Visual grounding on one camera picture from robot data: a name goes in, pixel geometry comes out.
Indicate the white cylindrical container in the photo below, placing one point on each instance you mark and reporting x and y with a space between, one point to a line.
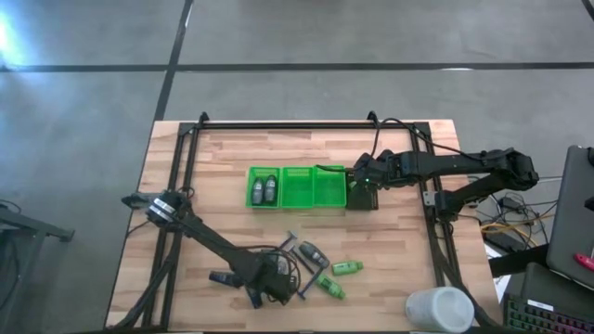
438 308

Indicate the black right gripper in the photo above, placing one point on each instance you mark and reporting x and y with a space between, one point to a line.
373 169

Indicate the red marker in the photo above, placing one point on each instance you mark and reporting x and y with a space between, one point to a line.
585 262

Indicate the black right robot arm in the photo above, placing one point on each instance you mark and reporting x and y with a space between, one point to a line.
445 162

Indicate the black plastic bin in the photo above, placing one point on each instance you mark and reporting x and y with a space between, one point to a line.
364 199

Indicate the green plastic basket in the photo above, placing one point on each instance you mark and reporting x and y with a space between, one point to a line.
329 188
253 171
297 188

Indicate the green travel bottle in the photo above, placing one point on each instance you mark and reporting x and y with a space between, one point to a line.
330 286
345 267

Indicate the dark blue toiletry tube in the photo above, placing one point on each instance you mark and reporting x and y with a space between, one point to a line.
223 278
254 300

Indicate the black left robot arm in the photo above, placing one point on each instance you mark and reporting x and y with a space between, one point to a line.
218 248

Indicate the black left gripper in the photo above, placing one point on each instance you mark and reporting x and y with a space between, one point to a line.
278 278

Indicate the black aluminium table frame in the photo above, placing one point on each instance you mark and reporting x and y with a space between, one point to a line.
301 125

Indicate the grey travel bottle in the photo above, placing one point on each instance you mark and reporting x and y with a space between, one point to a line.
270 189
314 254
257 191

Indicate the black backlit keyboard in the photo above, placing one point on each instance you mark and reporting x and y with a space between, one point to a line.
533 320

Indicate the grey laptop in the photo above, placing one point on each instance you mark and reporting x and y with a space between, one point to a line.
571 222

